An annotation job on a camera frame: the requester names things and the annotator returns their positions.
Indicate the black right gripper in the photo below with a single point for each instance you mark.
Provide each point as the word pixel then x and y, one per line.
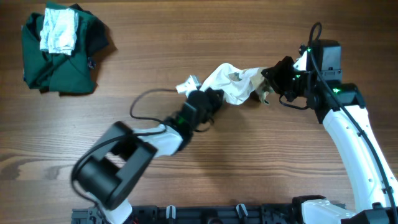
pixel 274 74

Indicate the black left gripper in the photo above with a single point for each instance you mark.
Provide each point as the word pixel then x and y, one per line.
pixel 216 103

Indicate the white tan green shirt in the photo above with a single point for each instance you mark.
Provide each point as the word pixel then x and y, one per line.
pixel 238 84

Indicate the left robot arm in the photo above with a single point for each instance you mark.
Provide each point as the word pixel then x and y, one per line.
pixel 110 169

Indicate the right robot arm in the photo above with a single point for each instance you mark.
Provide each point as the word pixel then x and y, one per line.
pixel 341 109

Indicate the light patterned folded cloth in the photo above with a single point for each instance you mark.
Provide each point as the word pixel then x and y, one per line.
pixel 58 35

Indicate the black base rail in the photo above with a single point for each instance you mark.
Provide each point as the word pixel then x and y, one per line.
pixel 241 213

